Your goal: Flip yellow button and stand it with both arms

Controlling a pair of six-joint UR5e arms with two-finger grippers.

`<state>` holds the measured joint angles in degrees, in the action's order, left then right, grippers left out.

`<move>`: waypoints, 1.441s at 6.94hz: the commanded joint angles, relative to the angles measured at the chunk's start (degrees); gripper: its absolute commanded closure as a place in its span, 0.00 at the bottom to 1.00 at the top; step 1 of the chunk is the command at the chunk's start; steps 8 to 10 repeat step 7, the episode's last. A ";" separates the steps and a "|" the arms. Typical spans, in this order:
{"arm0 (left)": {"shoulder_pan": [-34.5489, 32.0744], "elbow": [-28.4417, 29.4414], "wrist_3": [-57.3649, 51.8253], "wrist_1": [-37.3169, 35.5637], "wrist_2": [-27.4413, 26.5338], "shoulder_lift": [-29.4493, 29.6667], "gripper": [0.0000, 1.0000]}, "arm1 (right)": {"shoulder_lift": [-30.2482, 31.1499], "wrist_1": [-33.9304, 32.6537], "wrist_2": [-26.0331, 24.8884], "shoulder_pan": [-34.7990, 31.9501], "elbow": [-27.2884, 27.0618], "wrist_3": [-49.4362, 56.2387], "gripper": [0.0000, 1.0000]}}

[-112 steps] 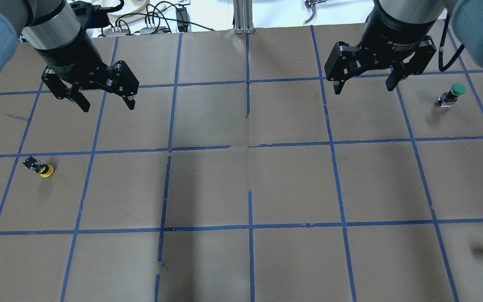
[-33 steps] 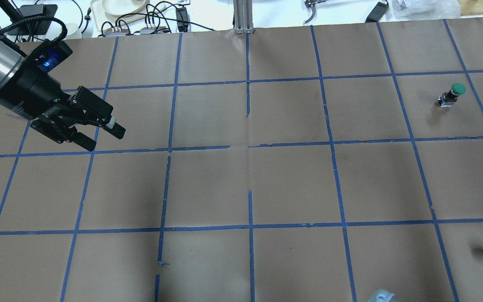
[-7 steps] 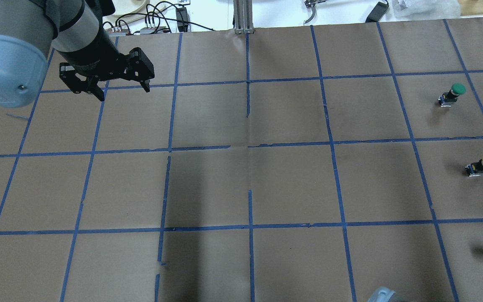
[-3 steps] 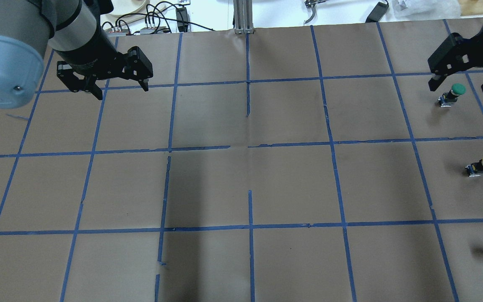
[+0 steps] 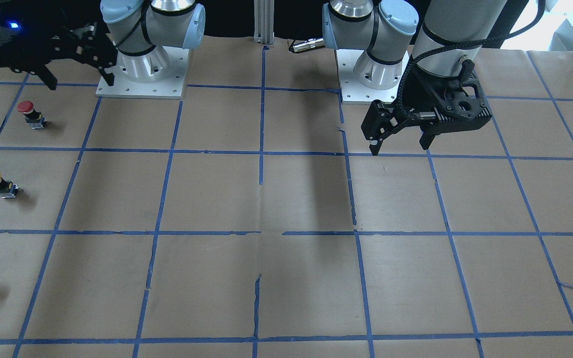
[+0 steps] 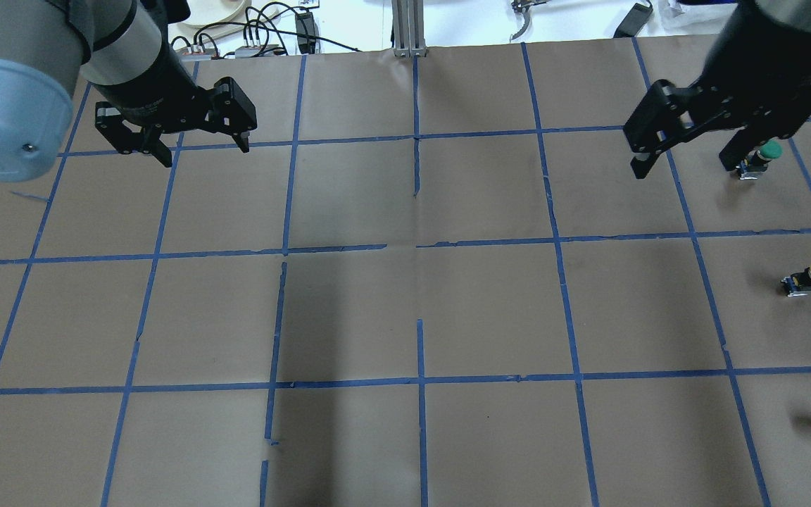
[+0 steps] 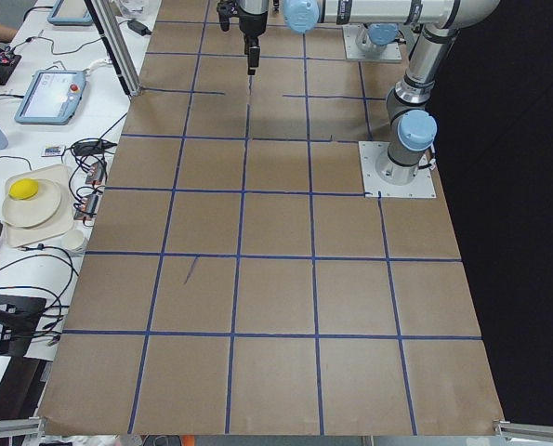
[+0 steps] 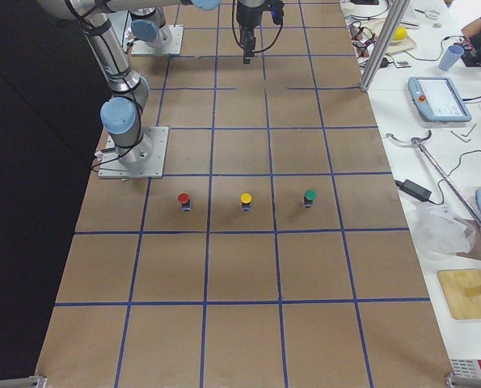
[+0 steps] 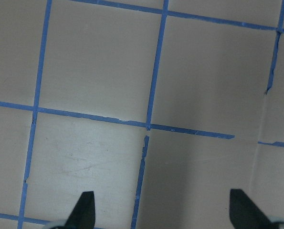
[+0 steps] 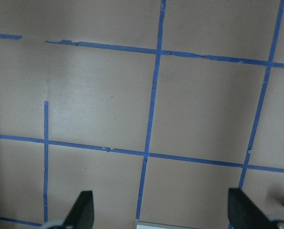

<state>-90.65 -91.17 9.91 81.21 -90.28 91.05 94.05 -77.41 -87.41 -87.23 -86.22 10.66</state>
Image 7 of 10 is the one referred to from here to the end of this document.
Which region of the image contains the round beige plate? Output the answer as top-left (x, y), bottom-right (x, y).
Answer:
top-left (2, 179), bottom-right (61, 228)

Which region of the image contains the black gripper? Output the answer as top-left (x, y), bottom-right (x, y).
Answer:
top-left (239, 11), bottom-right (268, 76)

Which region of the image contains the yellow lemon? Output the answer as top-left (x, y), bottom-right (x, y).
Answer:
top-left (8, 178), bottom-right (39, 200)

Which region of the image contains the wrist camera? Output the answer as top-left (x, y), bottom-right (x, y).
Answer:
top-left (217, 0), bottom-right (239, 32)

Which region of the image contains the white paper cup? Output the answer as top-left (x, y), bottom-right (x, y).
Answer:
top-left (61, 230), bottom-right (88, 256)

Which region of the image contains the black power adapter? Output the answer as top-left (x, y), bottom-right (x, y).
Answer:
top-left (127, 19), bottom-right (151, 36)

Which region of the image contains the teach pendant near post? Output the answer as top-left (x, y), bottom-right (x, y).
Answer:
top-left (15, 70), bottom-right (86, 125)

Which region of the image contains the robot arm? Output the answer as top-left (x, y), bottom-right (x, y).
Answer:
top-left (279, 0), bottom-right (499, 186)
top-left (355, 23), bottom-right (400, 51)

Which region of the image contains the black tripod base plate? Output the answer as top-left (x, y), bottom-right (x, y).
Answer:
top-left (0, 295), bottom-right (46, 358)

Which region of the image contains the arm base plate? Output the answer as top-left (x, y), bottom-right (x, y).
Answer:
top-left (343, 23), bottom-right (402, 63)
top-left (359, 141), bottom-right (437, 199)

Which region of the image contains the aluminium frame post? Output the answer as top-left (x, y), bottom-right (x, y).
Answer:
top-left (85, 0), bottom-right (141, 97)

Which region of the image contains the beige tray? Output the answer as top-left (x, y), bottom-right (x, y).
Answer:
top-left (1, 164), bottom-right (73, 247)

